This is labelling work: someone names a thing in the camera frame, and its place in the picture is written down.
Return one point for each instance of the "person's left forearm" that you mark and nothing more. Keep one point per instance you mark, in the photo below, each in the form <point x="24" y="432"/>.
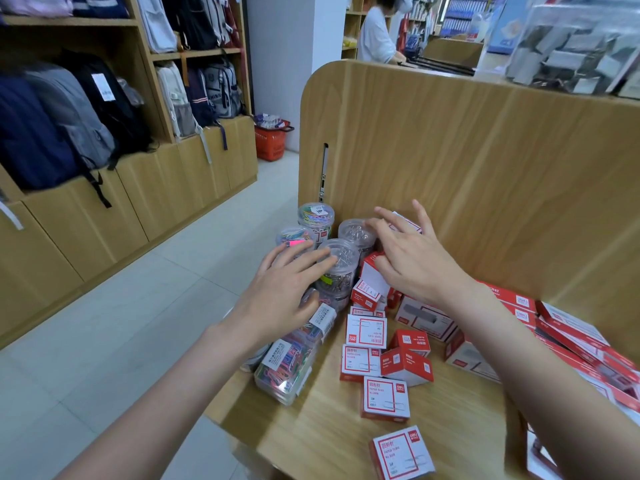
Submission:
<point x="165" y="399"/>

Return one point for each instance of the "clear pack of binder clips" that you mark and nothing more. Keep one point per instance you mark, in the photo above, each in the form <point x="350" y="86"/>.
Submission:
<point x="570" y="49"/>

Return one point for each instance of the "clear jar of silver clips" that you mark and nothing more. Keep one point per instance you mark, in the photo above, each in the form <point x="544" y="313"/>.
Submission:
<point x="356" y="235"/>
<point x="342" y="264"/>
<point x="332" y="293"/>

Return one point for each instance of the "wooden counter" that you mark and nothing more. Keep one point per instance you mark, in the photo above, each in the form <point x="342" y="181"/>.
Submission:
<point x="452" y="50"/>

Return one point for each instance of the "person's left middle finger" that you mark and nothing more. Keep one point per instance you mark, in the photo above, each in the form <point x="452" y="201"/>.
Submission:
<point x="307" y="257"/>

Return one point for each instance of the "blue white card box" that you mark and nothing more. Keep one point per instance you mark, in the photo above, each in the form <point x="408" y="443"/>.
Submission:
<point x="510" y="24"/>

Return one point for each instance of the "grey red backpack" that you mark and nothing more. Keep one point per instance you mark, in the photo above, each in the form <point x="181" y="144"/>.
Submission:
<point x="227" y="19"/>

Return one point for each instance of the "light grey backpack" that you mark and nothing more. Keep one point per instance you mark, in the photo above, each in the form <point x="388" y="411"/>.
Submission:
<point x="156" y="22"/>

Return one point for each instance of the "white grey backpack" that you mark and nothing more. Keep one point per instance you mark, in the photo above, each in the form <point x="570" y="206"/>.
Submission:
<point x="175" y="102"/>

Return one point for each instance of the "pile of small red white boxes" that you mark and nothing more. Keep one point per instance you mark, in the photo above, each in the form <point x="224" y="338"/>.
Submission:
<point x="367" y="332"/>

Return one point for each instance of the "wooden shelving unit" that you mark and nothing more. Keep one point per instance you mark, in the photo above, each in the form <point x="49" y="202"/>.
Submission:
<point x="150" y="194"/>

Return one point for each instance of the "red shopping basket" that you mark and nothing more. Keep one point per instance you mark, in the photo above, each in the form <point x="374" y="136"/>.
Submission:
<point x="271" y="142"/>

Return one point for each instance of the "wooden display bin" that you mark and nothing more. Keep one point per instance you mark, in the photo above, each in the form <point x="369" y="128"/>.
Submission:
<point x="500" y="184"/>

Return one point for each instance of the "navy blue backpack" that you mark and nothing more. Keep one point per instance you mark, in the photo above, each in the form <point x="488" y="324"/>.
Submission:
<point x="30" y="134"/>

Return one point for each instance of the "pink backpack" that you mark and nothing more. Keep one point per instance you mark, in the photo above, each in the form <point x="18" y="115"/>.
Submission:
<point x="35" y="4"/>

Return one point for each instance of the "person's left hand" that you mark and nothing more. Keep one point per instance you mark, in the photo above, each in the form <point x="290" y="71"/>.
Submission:
<point x="272" y="304"/>

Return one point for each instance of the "person's right middle finger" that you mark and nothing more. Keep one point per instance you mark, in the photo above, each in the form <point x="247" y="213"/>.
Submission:
<point x="392" y="218"/>

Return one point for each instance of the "red white packet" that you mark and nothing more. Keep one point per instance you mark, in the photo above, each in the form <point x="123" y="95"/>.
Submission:
<point x="542" y="459"/>

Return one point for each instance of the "row of long red boxes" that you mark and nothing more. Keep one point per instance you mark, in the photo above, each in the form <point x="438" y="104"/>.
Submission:
<point x="575" y="339"/>

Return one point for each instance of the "dark blue backpack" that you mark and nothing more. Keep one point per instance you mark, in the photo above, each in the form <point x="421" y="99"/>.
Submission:
<point x="100" y="5"/>

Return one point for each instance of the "grey patterned backpack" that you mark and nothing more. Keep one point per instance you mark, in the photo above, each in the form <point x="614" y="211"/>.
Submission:
<point x="224" y="89"/>

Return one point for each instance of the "person's right hand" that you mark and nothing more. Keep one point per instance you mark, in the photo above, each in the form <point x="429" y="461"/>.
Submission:
<point x="425" y="264"/>

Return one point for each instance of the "clear box of coloured clips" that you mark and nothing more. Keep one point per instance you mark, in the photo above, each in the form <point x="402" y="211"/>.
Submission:
<point x="322" y="322"/>
<point x="285" y="372"/>

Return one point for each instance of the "black backpack with white tag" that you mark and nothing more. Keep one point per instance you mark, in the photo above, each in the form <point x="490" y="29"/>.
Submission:
<point x="115" y="109"/>

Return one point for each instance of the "person's right thumb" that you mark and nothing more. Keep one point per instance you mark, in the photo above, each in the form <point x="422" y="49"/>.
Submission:
<point x="386" y="272"/>

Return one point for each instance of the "clear jar of coloured clips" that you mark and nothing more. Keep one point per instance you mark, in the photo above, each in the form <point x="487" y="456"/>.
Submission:
<point x="294" y="237"/>
<point x="316" y="219"/>

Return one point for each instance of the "white red staple box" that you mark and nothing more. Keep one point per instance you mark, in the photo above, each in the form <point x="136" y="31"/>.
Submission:
<point x="467" y="359"/>
<point x="425" y="317"/>

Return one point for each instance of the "navy backpack with striped band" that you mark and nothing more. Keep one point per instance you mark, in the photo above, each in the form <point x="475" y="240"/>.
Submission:
<point x="200" y="102"/>

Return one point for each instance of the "shelf of blue folders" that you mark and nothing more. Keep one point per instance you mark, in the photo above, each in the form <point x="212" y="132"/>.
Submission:
<point x="465" y="12"/>

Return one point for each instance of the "person's right forearm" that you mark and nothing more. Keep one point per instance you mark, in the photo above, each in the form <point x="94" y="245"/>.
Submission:
<point x="545" y="384"/>

